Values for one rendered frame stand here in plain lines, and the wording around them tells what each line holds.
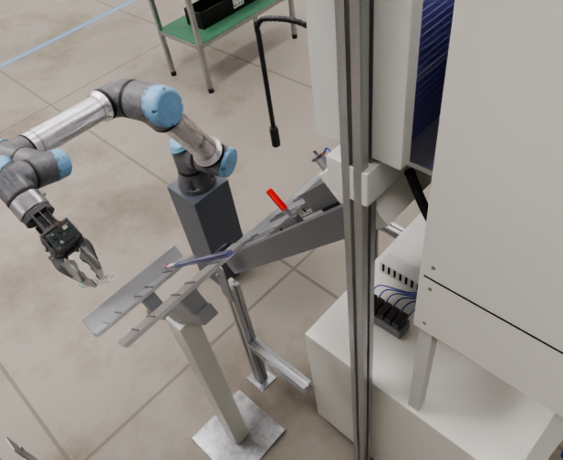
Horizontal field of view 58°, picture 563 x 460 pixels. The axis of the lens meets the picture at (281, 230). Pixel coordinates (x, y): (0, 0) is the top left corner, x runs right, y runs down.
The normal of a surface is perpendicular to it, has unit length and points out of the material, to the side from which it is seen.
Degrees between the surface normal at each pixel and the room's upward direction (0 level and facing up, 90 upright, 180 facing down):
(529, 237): 90
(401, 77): 90
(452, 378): 0
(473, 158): 90
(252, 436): 0
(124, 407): 0
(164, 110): 83
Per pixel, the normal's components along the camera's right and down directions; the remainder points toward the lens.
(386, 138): -0.68, 0.60
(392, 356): -0.12, -0.67
